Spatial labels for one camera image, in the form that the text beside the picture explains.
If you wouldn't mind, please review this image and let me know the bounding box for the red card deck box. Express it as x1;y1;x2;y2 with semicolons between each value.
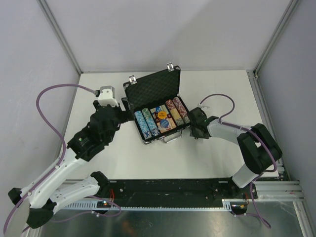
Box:
157;117;176;133

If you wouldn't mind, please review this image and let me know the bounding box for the orange big blind button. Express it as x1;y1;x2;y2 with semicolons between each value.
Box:
157;111;167;119

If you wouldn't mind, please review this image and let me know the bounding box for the blue small blind button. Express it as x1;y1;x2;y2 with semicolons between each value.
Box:
160;119;170;129

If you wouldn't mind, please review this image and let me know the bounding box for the blue card deck box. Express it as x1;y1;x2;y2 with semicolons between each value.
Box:
150;105;169;117

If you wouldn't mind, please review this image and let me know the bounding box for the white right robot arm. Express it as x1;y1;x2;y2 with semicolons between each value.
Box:
188;107;283;198

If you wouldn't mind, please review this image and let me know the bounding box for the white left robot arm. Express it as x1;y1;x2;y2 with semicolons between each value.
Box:
8;97;134;229

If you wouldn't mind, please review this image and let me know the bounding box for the yellow chip stack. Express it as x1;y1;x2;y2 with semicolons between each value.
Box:
170;108;184;126

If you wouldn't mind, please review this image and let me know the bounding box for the purple chip stack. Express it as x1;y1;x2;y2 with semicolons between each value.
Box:
172;97;190;123

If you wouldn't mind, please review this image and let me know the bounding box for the light blue chip stack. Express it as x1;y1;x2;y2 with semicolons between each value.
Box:
134;111;152;140

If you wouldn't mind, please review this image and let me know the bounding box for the black poker chip case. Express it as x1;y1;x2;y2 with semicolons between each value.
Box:
123;62;196;145

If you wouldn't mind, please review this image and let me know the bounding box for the green chip stack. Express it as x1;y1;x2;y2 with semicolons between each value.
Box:
142;108;160;137

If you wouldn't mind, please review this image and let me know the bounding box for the red chip stack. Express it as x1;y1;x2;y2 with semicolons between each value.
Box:
166;99;176;112

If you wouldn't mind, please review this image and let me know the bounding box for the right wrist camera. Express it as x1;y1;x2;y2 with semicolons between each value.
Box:
197;103;210;109

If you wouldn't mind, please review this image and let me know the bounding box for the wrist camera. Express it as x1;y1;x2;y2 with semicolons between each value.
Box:
97;86;119;107
197;103;210;109

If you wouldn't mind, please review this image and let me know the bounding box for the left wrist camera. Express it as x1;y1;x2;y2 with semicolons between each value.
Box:
97;86;119;107

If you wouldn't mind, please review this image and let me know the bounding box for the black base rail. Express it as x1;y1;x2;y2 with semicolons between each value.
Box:
98;178;258;207

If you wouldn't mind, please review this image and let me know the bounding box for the white cable duct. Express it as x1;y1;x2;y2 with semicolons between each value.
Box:
63;199;232;212

